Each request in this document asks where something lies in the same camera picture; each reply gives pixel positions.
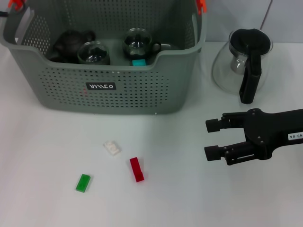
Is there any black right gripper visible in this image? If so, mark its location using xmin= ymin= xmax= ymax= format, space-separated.
xmin=204 ymin=108 xmax=303 ymax=166

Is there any dark red long brick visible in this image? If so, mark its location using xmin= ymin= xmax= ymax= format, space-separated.
xmin=129 ymin=157 xmax=145 ymax=183

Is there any glass teacup with black base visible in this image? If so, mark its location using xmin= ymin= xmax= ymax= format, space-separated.
xmin=77 ymin=40 xmax=111 ymax=66
xmin=122 ymin=28 xmax=162 ymax=61

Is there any green building brick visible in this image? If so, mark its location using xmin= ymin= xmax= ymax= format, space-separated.
xmin=75 ymin=174 xmax=92 ymax=192

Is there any grey perforated storage bin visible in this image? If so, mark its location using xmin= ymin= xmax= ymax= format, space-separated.
xmin=0 ymin=0 xmax=208 ymax=116

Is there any dark clay teapot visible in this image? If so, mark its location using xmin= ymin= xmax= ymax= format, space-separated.
xmin=50 ymin=29 xmax=97 ymax=63

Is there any glass teapot with black handle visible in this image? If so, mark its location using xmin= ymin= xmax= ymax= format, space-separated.
xmin=211 ymin=27 xmax=274 ymax=105

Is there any orange bin handle clip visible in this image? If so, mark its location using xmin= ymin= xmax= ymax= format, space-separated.
xmin=9 ymin=0 xmax=26 ymax=11
xmin=196 ymin=0 xmax=208 ymax=15

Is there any thin grey background cable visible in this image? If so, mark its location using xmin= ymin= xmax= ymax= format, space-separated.
xmin=259 ymin=0 xmax=273 ymax=30

